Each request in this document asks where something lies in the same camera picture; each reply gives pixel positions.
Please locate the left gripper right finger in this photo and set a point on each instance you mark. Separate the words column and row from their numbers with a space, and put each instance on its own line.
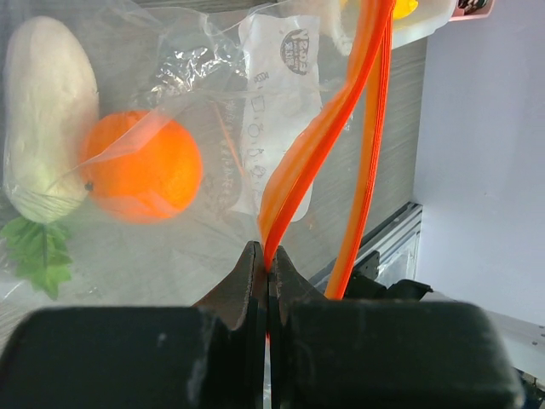
column 383, row 353

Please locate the orange toy orange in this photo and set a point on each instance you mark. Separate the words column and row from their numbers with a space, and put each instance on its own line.
column 138, row 173

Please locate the white plastic fruit basket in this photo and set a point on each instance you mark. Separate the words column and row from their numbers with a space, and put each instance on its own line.
column 428, row 17

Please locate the white toy radish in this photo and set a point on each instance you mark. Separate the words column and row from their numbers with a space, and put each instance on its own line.
column 52, row 101

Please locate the yellow toy pepper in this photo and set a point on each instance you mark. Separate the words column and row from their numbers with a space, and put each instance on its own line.
column 404, row 8

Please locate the clear orange zip top bag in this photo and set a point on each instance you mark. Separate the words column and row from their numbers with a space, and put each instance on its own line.
column 250, row 85

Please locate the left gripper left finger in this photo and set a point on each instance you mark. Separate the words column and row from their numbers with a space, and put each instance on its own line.
column 209, row 355

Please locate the pink divided plastic tray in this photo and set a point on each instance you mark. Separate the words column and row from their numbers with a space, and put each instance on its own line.
column 472, row 9

